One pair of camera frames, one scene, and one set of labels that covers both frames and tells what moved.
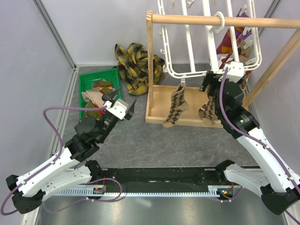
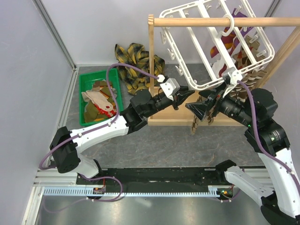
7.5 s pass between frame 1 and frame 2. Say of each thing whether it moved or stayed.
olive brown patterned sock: stayed
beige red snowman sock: stayed
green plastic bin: stayed
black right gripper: moved
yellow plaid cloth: stayed
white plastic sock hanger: moved
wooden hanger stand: stayed
